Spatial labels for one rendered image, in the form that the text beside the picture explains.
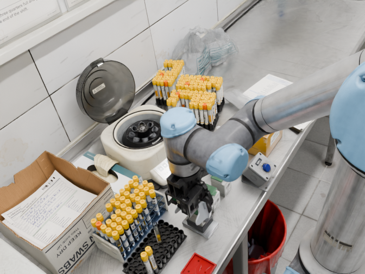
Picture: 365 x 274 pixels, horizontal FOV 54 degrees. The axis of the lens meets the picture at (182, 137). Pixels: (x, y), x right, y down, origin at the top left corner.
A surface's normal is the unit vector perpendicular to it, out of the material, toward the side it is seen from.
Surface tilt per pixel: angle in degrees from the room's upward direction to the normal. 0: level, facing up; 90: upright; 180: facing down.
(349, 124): 83
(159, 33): 90
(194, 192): 0
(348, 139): 83
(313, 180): 0
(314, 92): 73
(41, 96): 90
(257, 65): 0
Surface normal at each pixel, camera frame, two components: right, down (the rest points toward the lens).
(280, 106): -0.86, 0.17
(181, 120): -0.13, -0.75
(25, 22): 0.80, 0.36
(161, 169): 0.19, -0.50
